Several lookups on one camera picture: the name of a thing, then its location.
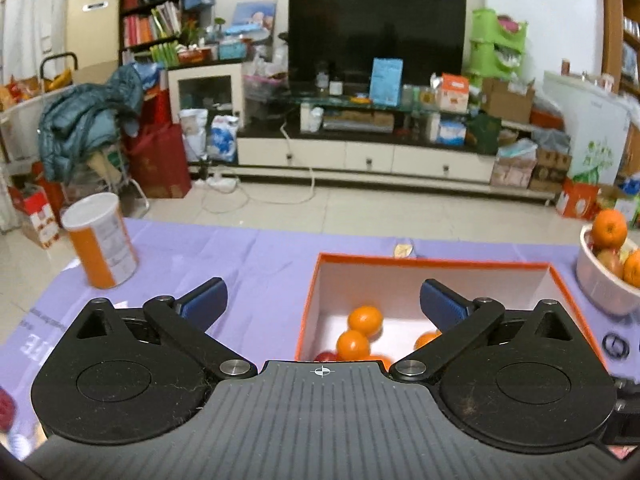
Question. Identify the red shopping bag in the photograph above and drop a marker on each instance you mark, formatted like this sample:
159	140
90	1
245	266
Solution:
160	165

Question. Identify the orange cardboard box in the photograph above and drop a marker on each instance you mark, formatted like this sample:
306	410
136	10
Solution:
380	285

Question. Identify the white power strip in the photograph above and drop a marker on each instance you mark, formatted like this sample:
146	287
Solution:
220	183

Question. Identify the brown cardboard box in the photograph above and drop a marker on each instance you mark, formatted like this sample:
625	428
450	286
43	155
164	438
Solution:
505	105

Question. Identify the dark bookshelf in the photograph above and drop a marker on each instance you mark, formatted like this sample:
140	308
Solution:
150	15

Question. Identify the metal trolley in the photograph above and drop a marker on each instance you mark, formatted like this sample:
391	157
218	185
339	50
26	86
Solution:
59	56

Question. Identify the beige standing air conditioner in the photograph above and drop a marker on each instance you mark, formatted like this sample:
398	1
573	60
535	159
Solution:
92	35

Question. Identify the framed picture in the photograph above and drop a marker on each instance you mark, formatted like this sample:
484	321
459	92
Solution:
255	15

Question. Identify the red soda can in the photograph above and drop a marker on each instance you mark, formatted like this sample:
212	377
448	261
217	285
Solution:
5	410

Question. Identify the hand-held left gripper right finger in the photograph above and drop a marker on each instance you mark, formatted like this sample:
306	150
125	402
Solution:
442	305

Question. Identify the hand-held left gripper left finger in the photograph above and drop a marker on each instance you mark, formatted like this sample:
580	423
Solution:
205	299

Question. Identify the white television stand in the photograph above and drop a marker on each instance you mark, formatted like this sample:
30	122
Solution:
370	157

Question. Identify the orange white canister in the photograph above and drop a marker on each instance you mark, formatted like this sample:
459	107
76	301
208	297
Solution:
105	255

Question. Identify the blue paper box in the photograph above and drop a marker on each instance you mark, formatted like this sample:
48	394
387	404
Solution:
386	82

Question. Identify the white plastic basket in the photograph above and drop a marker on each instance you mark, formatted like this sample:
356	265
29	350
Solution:
600	290

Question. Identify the large orange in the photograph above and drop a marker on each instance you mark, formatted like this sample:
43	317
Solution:
632	269
609	229

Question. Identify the orange white small box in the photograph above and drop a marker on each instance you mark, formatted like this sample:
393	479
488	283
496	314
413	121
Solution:
453	94

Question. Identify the red apple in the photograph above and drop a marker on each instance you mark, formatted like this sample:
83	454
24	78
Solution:
607	261

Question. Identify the blue padded jacket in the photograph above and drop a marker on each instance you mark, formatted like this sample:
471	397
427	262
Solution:
75	120

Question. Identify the purple floral tablecloth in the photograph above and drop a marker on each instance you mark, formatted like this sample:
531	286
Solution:
225	260

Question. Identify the white glass-door cabinet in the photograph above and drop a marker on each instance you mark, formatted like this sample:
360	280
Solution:
205	92

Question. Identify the green storage rack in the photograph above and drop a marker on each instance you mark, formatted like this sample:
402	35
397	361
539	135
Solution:
487	55

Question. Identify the orange white gift box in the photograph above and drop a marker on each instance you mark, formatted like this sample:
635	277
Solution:
577	202

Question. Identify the pink cardboard carton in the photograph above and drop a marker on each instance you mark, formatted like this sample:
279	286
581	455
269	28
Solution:
512	172

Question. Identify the red white carton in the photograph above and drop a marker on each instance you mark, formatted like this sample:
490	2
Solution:
37	217

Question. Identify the brown stacked cartons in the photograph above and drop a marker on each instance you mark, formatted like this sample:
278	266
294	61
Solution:
550	170

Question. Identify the black television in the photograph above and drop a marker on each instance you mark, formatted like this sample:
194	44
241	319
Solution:
375	30

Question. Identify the white blue plastic bag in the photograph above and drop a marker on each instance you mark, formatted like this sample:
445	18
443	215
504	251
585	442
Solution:
222	137

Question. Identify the wooden shelf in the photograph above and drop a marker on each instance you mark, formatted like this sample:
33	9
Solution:
612	35

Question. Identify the white laundry basket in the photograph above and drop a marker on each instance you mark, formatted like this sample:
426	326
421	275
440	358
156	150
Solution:
25	110

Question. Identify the blue white pack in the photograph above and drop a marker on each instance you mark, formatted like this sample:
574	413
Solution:
452	133

